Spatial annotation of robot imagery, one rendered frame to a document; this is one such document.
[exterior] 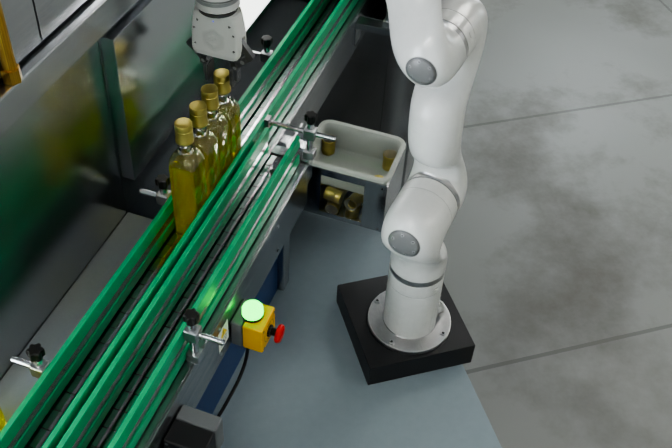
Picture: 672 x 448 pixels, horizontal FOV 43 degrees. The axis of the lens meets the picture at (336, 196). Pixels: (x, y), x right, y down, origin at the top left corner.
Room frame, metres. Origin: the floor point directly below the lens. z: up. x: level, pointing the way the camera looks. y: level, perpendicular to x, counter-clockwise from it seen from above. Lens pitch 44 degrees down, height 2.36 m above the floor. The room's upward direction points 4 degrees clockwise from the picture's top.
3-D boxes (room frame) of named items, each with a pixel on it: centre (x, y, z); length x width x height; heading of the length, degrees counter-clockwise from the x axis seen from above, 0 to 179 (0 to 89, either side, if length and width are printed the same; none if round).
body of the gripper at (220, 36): (1.42, 0.25, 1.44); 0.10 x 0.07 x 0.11; 73
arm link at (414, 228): (1.20, -0.17, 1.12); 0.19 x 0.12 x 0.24; 157
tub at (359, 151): (1.59, -0.04, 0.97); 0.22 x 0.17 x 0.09; 74
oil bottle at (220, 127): (1.36, 0.27, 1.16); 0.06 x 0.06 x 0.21; 73
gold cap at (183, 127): (1.25, 0.30, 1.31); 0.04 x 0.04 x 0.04
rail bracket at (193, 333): (0.91, 0.21, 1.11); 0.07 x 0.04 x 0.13; 74
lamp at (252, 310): (1.07, 0.15, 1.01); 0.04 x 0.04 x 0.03
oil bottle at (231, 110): (1.42, 0.25, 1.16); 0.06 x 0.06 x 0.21; 73
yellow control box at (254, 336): (1.07, 0.15, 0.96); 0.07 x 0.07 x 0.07; 74
